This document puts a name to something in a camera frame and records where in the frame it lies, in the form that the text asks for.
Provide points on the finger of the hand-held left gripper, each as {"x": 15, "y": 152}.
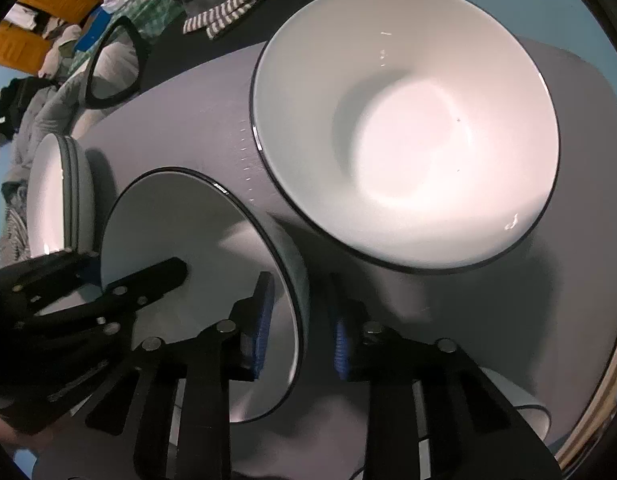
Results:
{"x": 48, "y": 277}
{"x": 138, "y": 290}

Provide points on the blue tray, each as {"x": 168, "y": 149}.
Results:
{"x": 96, "y": 30}

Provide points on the bed with grey sheet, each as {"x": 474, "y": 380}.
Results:
{"x": 113, "y": 72}

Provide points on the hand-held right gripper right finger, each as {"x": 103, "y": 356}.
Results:
{"x": 341, "y": 350}

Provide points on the white plate with black rim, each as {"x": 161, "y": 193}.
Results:
{"x": 46, "y": 200}
{"x": 72, "y": 190}

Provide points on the striped grey cloth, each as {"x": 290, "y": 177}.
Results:
{"x": 13, "y": 232}

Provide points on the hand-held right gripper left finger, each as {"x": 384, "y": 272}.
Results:
{"x": 261, "y": 335}

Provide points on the black clothes pile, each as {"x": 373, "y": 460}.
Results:
{"x": 18, "y": 102}

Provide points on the beige cloth pile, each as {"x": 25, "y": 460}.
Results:
{"x": 63, "y": 50}

